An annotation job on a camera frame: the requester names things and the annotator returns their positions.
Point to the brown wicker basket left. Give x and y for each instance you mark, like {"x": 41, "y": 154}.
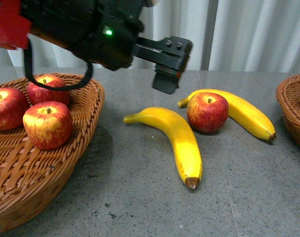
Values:
{"x": 30, "y": 178}

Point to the red-yellow apple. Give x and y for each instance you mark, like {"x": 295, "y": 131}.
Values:
{"x": 48, "y": 124}

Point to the red robot arm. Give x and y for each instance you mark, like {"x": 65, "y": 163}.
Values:
{"x": 14, "y": 32}

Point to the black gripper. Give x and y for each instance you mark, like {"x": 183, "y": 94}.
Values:
{"x": 105, "y": 32}

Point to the brown wicker basket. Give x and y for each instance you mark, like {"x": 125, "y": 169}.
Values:
{"x": 288, "y": 97}
{"x": 30, "y": 178}

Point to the brown wicker basket right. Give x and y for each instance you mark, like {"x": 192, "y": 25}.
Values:
{"x": 288, "y": 97}

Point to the white pleated curtain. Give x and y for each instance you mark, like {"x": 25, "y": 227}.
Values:
{"x": 231, "y": 35}

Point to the yellow-red apple front left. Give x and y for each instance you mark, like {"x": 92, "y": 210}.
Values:
{"x": 13, "y": 105}

